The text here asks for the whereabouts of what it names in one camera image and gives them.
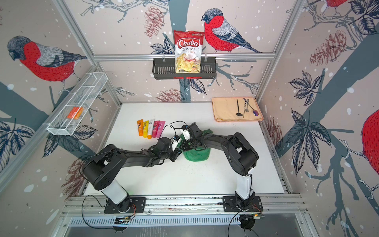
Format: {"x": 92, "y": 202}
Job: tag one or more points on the green microfibre cloth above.
{"x": 192, "y": 151}

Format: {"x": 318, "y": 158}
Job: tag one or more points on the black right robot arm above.
{"x": 241, "y": 156}

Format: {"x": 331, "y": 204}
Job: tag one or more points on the purple spoon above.
{"x": 255, "y": 112}

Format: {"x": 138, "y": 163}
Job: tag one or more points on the orange packet in basket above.
{"x": 75, "y": 113}

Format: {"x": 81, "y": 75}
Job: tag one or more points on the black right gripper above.
{"x": 184, "y": 145}

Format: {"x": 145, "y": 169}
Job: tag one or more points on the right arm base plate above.
{"x": 236, "y": 203}

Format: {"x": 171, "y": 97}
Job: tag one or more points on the yellow toothpaste tube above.
{"x": 145, "y": 128}

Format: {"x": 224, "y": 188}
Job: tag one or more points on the white orange-capped toothpaste tube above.
{"x": 150, "y": 128}

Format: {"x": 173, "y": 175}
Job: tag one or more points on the black wall basket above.
{"x": 171, "y": 69}

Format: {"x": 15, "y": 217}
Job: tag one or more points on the red cassava chips bag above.
{"x": 188, "y": 48}

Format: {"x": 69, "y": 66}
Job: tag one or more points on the orange toothpaste tube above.
{"x": 140, "y": 124}

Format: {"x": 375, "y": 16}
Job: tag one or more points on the aluminium front rail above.
{"x": 154, "y": 205}

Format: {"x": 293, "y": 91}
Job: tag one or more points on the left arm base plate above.
{"x": 129, "y": 205}

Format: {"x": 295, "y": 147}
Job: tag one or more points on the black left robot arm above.
{"x": 101, "y": 169}

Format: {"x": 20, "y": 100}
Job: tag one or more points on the beige cloth mat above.
{"x": 225, "y": 109}

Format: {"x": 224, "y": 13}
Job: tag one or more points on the light pink toothpaste tube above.
{"x": 160, "y": 129}

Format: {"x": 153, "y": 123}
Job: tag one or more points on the white wire shelf basket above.
{"x": 89, "y": 89}

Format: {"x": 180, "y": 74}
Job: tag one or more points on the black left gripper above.
{"x": 176, "y": 153}

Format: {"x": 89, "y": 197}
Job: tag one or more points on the dark pink toothpaste tube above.
{"x": 155, "y": 128}

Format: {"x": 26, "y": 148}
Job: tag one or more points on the black ladle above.
{"x": 239, "y": 114}

